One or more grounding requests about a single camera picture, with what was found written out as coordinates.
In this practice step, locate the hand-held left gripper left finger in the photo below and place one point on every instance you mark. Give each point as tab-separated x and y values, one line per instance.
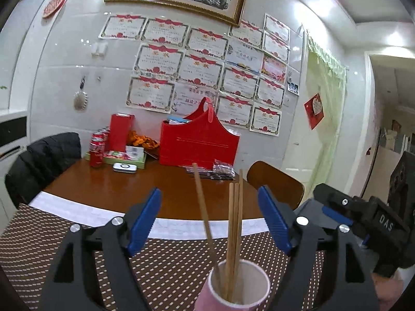
146	220

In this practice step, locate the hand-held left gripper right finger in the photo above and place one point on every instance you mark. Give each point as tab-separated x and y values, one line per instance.
274	220

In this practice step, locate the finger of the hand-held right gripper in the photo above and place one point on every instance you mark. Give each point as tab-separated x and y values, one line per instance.
338	215
334	197

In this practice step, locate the light wooden chopstick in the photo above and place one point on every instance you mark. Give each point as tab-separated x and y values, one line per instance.
240	194
230	220
236	201
202	201

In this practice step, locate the pink paper cup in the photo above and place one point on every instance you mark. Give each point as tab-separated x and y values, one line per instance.
253	281

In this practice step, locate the person's right hand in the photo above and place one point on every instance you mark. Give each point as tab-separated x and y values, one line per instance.
387	290

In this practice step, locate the brown wooden chair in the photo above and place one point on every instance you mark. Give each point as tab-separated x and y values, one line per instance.
275	181

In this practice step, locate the brown woven placemat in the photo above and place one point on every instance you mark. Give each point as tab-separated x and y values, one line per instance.
181	259

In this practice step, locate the white oval device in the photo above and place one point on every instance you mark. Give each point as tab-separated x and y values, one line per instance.
124	168

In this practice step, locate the green tray box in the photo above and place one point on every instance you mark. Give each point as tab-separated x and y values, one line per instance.
139	163

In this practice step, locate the white table cloth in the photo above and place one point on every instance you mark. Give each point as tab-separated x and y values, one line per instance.
81	209

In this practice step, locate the small white box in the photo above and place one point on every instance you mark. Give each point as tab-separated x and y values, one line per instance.
134	151

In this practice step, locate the clear plastic packets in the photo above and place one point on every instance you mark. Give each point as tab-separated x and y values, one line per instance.
223	170

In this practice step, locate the red and green packets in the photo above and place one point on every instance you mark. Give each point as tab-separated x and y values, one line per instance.
115	155

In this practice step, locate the orange snack bag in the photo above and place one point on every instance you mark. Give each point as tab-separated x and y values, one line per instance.
142	141

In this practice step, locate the row of red soda cans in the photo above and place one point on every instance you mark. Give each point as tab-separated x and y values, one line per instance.
96	155

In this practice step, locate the red heart card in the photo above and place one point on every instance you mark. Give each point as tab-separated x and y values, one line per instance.
313	110

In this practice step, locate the tall red box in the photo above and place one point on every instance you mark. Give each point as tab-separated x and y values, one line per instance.
120	132

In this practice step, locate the light green curtain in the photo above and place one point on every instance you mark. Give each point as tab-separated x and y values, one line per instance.
324	103

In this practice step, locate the red gift bag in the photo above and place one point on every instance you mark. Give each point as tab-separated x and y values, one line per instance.
201	142

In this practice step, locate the blue packet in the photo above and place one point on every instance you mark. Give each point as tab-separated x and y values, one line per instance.
178	120

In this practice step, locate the black padded jacket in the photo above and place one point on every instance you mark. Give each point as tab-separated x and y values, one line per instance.
42	165

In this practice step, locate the small photo print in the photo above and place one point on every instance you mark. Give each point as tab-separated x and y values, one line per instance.
293	86

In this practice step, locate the hanging round silver brush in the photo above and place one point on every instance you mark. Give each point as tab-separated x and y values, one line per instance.
80	100

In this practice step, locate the white appliance with black panel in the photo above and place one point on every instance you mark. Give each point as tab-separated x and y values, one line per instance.
13	132

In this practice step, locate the white door frame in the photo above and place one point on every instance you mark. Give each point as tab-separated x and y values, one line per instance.
369	120

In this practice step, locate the wall of award certificates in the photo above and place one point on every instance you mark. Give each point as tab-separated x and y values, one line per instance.
201	68

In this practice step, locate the white light switch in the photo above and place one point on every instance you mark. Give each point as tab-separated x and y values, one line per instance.
99	49

